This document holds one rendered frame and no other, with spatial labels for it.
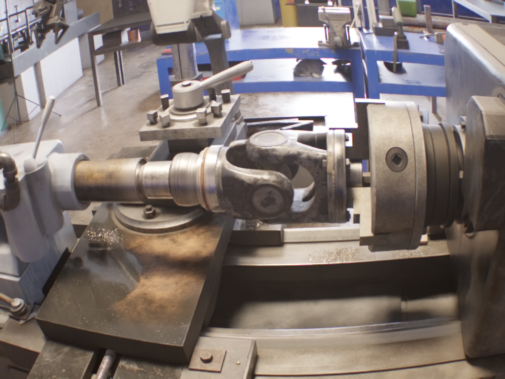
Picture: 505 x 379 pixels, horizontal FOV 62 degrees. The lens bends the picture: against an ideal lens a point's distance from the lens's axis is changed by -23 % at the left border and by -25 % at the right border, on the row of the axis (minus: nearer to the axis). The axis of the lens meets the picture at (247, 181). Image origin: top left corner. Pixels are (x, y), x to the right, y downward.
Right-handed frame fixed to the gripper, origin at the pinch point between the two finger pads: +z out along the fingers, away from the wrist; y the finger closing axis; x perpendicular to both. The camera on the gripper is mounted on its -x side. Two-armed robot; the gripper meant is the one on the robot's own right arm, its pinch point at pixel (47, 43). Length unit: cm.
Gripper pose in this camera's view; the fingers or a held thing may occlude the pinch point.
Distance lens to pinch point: 168.1
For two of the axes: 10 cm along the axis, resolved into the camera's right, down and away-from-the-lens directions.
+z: -0.6, 10.0, 0.1
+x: 3.2, 0.1, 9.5
